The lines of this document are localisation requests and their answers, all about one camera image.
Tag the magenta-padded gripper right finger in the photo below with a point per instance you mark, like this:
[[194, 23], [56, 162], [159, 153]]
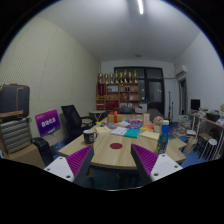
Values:
[[148, 161]]

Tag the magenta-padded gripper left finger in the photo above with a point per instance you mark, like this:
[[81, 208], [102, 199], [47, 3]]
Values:
[[78, 163]]

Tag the blue drink bottle white cap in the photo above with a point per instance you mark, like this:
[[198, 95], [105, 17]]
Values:
[[163, 137]]

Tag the beige notebook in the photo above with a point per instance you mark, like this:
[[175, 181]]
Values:
[[102, 129], [149, 135]]

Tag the black mug white inside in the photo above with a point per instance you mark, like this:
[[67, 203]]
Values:
[[88, 136]]

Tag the teal book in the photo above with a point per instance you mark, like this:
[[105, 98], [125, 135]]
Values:
[[132, 133]]

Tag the orange yellow book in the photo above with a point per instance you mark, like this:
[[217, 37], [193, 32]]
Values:
[[147, 127]]

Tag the flat round red coaster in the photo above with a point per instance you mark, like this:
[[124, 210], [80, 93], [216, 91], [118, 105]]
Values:
[[116, 146]]

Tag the black suitcase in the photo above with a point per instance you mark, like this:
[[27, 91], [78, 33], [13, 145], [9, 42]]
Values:
[[42, 150]]

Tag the blue book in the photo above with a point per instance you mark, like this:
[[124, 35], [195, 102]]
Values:
[[134, 126]]

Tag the pink flower bouquet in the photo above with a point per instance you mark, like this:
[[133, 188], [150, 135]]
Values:
[[157, 121]]

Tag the standing kraft paper box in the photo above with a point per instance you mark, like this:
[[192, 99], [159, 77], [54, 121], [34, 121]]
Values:
[[146, 119]]

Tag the pink packet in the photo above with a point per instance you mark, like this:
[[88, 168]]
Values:
[[135, 121]]

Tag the black office chair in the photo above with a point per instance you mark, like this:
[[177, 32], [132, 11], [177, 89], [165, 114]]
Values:
[[70, 118]]

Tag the grey armchair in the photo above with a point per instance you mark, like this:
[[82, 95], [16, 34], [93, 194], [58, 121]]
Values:
[[155, 114]]

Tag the purple sign board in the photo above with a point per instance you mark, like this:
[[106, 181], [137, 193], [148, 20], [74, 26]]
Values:
[[47, 122]]

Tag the cardboard box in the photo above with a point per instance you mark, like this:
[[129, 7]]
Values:
[[26, 156]]

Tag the small white round table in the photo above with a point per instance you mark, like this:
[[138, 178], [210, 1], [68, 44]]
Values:
[[97, 113]]

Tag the yellow gift box red ribbon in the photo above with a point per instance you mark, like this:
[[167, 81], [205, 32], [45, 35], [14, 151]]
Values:
[[115, 118]]

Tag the brown wooden stool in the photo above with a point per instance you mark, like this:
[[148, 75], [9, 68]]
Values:
[[204, 136]]

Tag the white round stool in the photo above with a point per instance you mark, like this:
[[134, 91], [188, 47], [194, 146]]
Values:
[[210, 144]]

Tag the silver ribbed suitcase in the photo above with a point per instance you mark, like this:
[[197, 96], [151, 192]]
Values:
[[15, 136]]

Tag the black framed glass door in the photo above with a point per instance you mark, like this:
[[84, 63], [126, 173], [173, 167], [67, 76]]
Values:
[[155, 91]]

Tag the wooden shelf unit with trophies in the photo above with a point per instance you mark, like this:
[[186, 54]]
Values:
[[116, 95]]

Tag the cluttered side desk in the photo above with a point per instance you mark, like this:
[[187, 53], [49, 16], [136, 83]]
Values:
[[210, 120]]

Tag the black computer monitor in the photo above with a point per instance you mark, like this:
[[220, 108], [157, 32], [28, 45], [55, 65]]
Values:
[[195, 104]]

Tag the dark suitcase brown trim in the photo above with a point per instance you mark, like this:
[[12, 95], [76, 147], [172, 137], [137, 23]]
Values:
[[13, 100]]

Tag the ceiling tube light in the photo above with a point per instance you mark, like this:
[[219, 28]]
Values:
[[140, 6]]

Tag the white wall air conditioner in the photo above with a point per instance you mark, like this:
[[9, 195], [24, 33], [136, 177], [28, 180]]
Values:
[[182, 70]]

